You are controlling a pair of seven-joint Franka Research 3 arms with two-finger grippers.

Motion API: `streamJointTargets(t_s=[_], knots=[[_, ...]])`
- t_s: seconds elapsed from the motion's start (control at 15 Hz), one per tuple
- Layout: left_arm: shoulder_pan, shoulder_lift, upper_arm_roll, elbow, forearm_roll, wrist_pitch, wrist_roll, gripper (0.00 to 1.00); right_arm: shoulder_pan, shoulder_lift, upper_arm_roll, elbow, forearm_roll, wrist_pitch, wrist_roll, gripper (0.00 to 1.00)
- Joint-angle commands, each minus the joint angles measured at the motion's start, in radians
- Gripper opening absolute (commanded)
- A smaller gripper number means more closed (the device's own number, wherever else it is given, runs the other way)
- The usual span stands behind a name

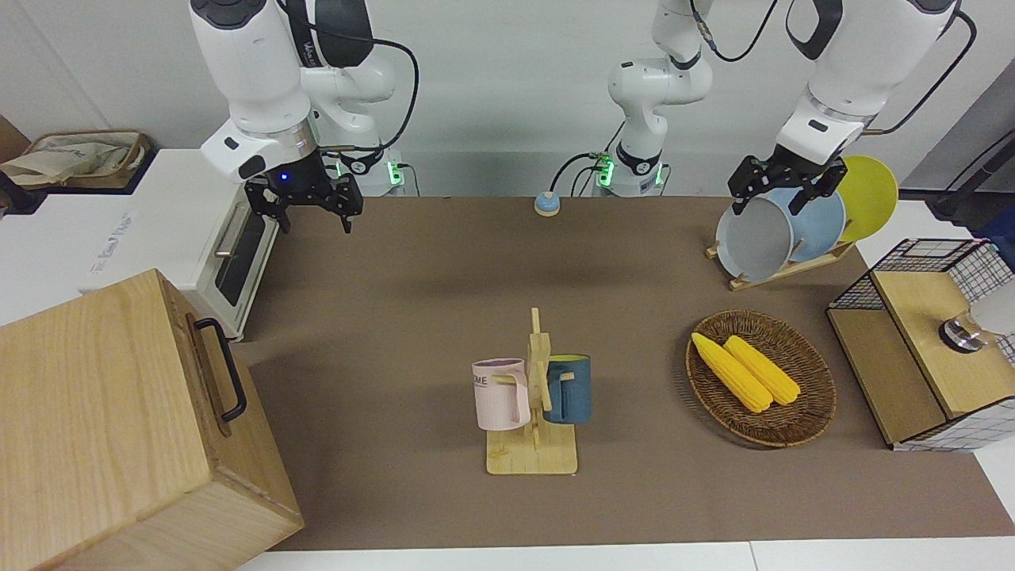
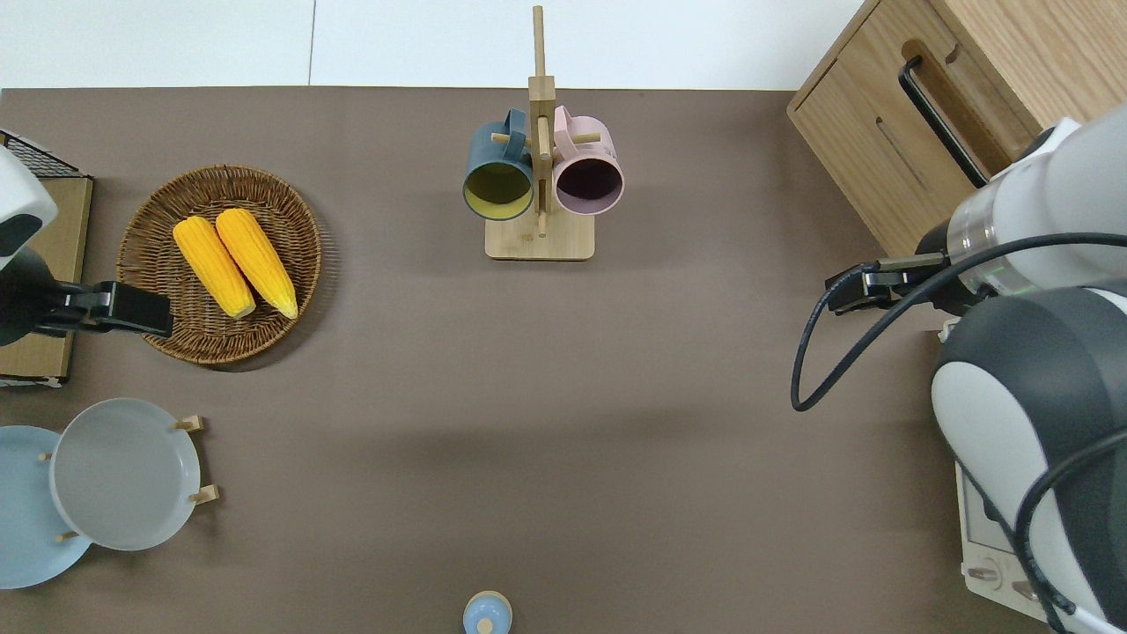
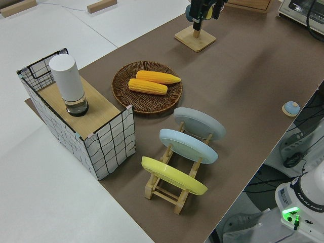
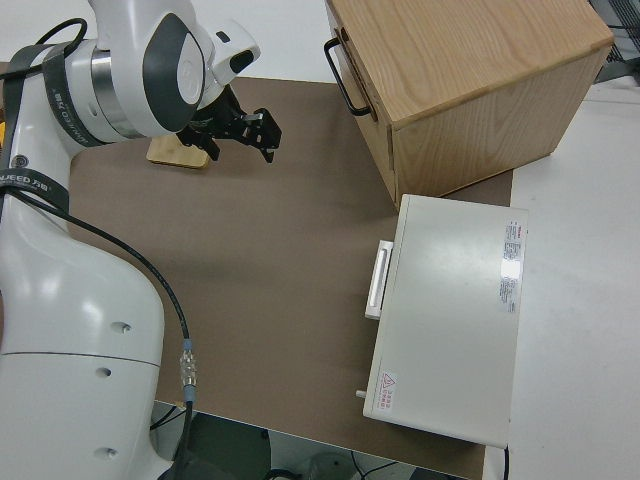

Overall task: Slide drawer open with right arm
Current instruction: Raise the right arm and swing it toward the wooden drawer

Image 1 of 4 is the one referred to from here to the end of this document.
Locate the white toaster oven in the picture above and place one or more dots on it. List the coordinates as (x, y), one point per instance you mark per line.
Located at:
(238, 266)

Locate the wooden mug rack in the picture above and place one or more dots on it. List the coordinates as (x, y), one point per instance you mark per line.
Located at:
(541, 373)

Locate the white cylinder with metal base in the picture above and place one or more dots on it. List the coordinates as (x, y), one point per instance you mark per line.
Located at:
(963, 333)

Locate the yellow plate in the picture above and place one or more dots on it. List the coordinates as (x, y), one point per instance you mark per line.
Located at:
(868, 194)

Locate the light wooden cabinet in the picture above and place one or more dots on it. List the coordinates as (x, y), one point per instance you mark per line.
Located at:
(79, 412)

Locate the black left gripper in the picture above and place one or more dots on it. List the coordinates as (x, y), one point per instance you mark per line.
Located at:
(793, 173)

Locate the brown table mat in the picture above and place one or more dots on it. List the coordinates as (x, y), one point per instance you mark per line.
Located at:
(476, 277)

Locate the dark blue mug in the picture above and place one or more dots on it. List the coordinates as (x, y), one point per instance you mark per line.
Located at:
(572, 388)

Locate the blue round bell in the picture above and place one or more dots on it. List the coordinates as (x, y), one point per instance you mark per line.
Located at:
(547, 204)

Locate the black stand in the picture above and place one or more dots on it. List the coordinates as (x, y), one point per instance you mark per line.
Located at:
(955, 208)

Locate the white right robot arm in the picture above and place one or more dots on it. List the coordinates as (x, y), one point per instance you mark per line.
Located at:
(254, 71)

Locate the grey plate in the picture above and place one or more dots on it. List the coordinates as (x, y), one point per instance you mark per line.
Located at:
(753, 242)

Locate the brown wicker basket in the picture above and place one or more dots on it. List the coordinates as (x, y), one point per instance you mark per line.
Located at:
(801, 420)

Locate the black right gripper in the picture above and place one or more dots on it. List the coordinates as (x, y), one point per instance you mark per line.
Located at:
(301, 184)

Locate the pink mug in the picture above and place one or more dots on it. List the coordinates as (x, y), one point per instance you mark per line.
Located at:
(499, 396)

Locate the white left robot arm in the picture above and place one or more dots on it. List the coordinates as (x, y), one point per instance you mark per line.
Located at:
(864, 63)

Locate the cardboard box with cloth bag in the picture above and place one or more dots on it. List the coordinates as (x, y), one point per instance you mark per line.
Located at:
(79, 159)

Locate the wooden plate rack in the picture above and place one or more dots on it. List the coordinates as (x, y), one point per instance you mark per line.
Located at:
(781, 274)

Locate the light blue plate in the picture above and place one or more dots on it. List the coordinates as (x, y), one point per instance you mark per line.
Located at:
(821, 226)

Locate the yellow corn cob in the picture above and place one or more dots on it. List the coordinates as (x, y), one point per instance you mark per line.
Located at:
(733, 377)
(765, 369)

